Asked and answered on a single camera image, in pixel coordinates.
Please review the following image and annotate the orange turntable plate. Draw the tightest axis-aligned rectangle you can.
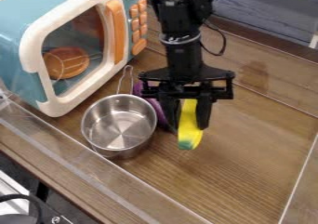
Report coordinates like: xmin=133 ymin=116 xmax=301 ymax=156
xmin=43 ymin=46 xmax=90 ymax=80

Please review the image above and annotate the silver metal pot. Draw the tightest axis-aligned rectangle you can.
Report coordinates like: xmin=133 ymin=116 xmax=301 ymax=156
xmin=81 ymin=65 xmax=158 ymax=159

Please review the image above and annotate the black cable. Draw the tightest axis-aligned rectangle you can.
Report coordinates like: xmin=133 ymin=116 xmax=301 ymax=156
xmin=201 ymin=18 xmax=228 ymax=57

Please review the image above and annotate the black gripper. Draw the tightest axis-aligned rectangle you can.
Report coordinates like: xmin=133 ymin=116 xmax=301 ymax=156
xmin=138 ymin=38 xmax=236 ymax=133

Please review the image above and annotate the clear acrylic barrier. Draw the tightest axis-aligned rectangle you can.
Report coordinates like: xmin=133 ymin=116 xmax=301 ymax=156
xmin=0 ymin=91 xmax=212 ymax=224

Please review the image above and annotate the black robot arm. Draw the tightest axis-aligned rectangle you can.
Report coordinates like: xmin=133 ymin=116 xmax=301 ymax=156
xmin=138 ymin=0 xmax=236 ymax=129

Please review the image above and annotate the purple toy eggplant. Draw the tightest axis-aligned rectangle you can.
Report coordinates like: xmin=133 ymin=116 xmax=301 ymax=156
xmin=133 ymin=82 xmax=172 ymax=132

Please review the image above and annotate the blue toy microwave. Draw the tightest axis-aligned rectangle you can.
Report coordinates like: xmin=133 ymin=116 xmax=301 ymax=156
xmin=0 ymin=0 xmax=149 ymax=117

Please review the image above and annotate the yellow toy banana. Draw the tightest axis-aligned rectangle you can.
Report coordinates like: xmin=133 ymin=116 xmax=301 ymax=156
xmin=178 ymin=99 xmax=204 ymax=151

